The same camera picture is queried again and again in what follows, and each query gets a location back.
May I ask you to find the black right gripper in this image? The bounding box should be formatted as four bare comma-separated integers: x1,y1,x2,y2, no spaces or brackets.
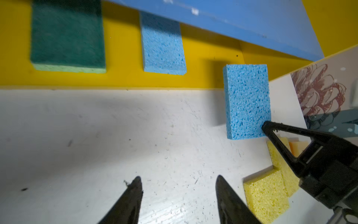
262,121,358,209

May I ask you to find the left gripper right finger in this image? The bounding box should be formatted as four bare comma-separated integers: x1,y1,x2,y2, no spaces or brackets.
215,175,261,224

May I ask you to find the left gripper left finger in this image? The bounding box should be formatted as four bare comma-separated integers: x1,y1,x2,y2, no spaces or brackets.
98,176,144,224

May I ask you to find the light blue sponge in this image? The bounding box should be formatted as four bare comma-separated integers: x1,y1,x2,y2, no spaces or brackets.
139,12,187,75
223,64,271,140

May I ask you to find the dark green scrub sponge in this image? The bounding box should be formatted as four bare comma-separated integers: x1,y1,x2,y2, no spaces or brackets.
30,1,106,74

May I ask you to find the yellow shelf unit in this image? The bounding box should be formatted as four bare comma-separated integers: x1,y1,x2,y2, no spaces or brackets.
0,0,358,90

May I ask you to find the pale orange sponge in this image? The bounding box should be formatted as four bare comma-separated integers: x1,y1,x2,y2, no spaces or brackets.
288,138,310,157

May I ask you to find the yellow sponge front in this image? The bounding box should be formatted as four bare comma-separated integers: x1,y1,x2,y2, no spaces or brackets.
243,169,290,224

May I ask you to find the yellow sponge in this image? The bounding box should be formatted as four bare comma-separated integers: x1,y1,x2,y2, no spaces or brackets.
243,169,290,224
267,141,299,197

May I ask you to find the yellow sponge rear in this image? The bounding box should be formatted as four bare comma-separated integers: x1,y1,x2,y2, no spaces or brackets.
267,141,299,197

